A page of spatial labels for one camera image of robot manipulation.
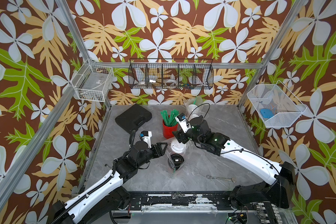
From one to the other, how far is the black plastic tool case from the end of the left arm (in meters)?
0.39

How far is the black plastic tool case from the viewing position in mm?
1051

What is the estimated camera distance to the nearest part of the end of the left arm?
1.83 feet
